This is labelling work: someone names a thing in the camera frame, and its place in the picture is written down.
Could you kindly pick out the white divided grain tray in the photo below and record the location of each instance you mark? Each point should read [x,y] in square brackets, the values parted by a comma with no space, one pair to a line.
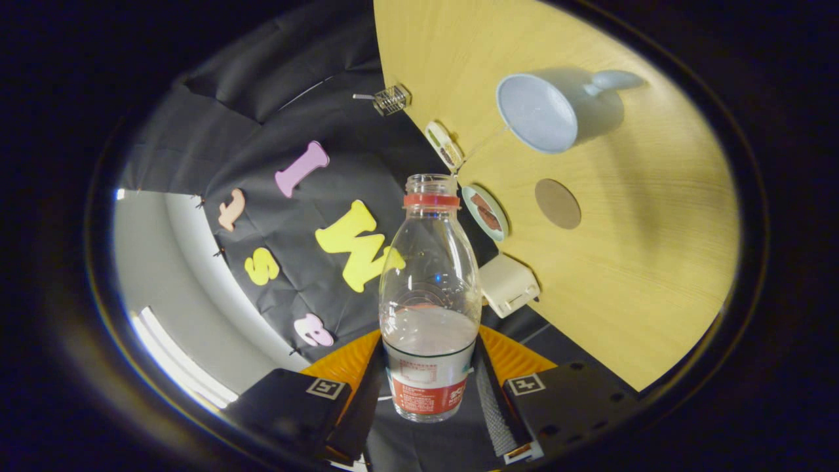
[440,141]

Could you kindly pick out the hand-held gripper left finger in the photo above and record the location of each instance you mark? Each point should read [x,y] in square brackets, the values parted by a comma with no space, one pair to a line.
[360,413]

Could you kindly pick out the white toaster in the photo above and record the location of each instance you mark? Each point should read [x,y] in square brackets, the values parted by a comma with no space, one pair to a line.
[506,285]

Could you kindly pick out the clear plastic juice bottle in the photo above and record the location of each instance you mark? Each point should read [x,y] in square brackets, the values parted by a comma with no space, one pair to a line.
[429,367]

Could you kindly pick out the metal mesh holder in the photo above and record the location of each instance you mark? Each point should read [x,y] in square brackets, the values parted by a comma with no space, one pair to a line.
[393,100]

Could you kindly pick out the metal utensil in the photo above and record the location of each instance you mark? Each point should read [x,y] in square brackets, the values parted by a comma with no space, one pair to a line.
[364,96]

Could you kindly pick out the long ceiling light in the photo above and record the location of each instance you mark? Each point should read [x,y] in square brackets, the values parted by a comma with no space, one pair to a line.
[183,367]

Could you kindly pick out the pale green plate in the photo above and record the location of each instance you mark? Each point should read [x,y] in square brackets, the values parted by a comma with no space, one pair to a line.
[468,196]

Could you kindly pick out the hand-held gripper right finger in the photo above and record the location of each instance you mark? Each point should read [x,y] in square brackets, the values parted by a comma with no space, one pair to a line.
[498,406]

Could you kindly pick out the wooden table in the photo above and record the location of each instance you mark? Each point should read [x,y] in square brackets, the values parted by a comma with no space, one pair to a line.
[623,295]

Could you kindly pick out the black backdrop cloth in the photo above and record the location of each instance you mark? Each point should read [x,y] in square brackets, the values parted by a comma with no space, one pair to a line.
[262,131]

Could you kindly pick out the round brown coaster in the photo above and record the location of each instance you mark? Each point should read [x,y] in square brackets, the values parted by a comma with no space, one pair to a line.
[558,204]

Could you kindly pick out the pale blue cup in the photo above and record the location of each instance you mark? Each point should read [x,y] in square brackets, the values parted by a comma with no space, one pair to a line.
[537,115]

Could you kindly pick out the brown meat piece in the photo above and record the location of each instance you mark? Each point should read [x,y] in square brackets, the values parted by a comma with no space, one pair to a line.
[490,219]
[480,202]

